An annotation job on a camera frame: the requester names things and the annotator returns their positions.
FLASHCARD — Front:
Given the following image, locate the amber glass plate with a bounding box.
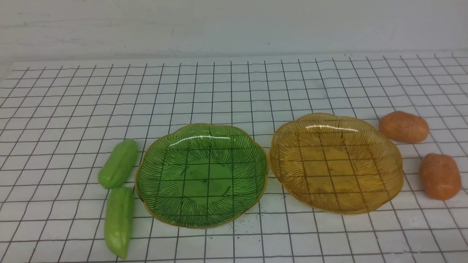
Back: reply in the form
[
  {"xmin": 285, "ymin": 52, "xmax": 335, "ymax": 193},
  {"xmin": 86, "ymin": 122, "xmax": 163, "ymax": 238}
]
[{"xmin": 269, "ymin": 113, "xmax": 404, "ymax": 214}]

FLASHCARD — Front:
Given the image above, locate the orange potato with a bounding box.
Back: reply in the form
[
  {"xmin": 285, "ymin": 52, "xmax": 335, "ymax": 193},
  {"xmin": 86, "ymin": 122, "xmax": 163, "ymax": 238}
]
[
  {"xmin": 419, "ymin": 153, "xmax": 461, "ymax": 201},
  {"xmin": 379, "ymin": 111, "xmax": 430, "ymax": 144}
]

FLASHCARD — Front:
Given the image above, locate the green glass plate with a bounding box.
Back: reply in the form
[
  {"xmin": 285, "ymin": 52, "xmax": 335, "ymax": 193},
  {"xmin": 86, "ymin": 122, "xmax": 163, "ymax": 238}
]
[{"xmin": 134, "ymin": 123, "xmax": 269, "ymax": 229}]

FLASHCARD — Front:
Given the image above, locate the green cucumber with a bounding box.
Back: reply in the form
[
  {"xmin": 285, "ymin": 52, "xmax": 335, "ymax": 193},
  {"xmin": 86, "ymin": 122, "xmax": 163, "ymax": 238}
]
[
  {"xmin": 104, "ymin": 187, "xmax": 135, "ymax": 259},
  {"xmin": 98, "ymin": 139, "xmax": 139, "ymax": 189}
]

